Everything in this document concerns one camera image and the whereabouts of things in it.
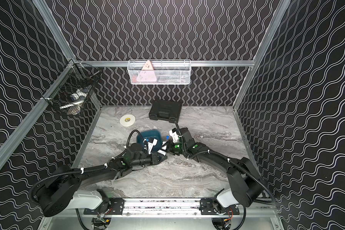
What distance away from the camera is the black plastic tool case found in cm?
109

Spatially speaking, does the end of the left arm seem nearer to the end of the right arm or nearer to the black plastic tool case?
the end of the right arm

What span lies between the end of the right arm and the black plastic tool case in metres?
0.32

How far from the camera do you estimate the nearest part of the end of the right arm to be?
2.17ft
